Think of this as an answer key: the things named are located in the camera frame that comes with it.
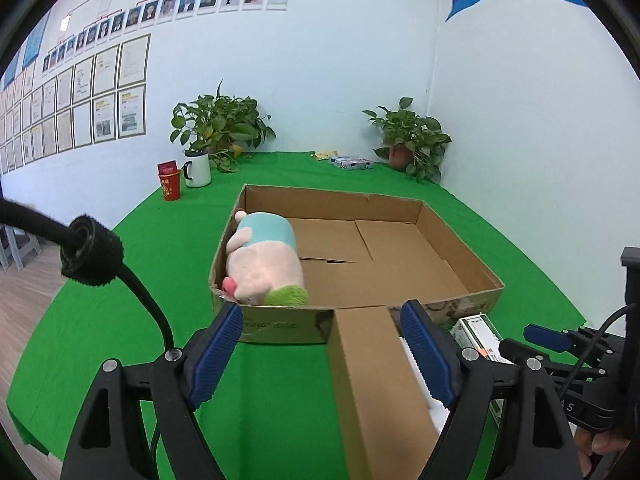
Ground white green medicine box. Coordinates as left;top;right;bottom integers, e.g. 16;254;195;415
448;311;514;428

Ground white handheld hair dryer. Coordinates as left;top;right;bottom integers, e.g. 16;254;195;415
399;337;449;434

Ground pink teal plush toy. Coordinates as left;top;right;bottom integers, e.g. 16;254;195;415
221;210;308;307

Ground person's right hand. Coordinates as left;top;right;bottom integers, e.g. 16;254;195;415
574;428;629;477

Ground green cloth table cover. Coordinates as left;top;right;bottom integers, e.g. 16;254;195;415
8;153;584;479

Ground large open cardboard box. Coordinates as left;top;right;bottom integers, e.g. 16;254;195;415
208;185;503;344

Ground grey plastic stool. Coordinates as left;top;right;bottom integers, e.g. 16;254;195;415
0;224;42;270

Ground right potted green plant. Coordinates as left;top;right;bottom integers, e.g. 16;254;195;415
362;96;452;182

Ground potted green plant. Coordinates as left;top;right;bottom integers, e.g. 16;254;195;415
362;96;452;182
169;82;277;174

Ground red paper cup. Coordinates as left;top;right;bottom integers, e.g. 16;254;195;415
157;160;181;202

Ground white enamel mug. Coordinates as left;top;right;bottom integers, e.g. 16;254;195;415
182;151;212;188

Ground colourful packet on table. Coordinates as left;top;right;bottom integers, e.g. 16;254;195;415
329;155;373;170

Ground yellow packet on table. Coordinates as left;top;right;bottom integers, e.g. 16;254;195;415
312;151;337;160

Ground left potted green plant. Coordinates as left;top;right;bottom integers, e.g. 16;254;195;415
169;82;277;174

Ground staff photo row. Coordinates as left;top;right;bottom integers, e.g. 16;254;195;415
39;0;288;74

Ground black cable with velcro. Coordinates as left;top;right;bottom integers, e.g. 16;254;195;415
0;198;177;461

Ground framed certificates on wall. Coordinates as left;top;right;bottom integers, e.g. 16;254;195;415
1;35;151;174

